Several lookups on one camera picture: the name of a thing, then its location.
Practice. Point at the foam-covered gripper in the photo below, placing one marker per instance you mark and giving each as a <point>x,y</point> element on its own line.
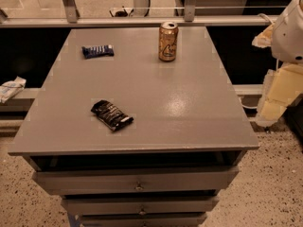
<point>289,37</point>

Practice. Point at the black rxbar chocolate wrapper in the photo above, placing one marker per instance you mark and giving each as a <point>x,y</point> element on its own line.
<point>111,115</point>

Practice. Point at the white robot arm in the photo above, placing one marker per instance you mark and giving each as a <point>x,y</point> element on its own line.
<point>290,16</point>

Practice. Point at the orange soda can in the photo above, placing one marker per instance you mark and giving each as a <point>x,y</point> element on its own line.
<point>168,35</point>

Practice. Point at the grey drawer cabinet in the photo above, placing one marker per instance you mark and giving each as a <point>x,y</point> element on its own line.
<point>186,112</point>

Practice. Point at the top grey drawer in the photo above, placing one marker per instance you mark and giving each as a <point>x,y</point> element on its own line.
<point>136,180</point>

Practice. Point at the grey drawer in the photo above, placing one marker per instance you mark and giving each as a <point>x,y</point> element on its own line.
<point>136,180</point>
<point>140,206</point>
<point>149,220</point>

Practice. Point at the middle grey drawer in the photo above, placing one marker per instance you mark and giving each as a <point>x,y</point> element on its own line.
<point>140,206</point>

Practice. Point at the blue striped snack bar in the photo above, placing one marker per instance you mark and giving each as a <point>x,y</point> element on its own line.
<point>97,51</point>

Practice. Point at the bottom grey drawer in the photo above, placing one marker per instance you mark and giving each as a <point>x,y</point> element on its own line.
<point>149,220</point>

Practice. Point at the white packet on ledge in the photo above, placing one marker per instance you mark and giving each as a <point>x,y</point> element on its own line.
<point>11,88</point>

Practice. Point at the metal window rail frame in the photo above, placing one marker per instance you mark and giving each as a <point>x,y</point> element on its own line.
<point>104,13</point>

